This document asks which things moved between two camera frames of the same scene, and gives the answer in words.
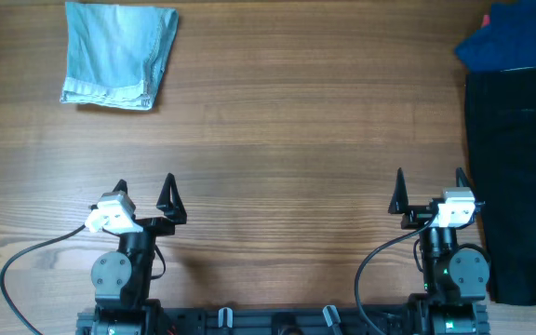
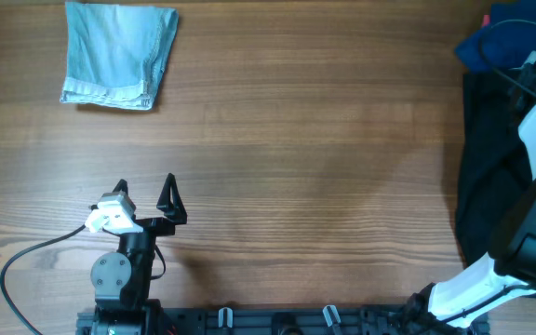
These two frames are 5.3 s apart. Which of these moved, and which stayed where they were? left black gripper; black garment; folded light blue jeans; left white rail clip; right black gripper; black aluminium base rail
Moved: right black gripper; black garment
Stayed: folded light blue jeans; left black gripper; left white rail clip; black aluminium base rail
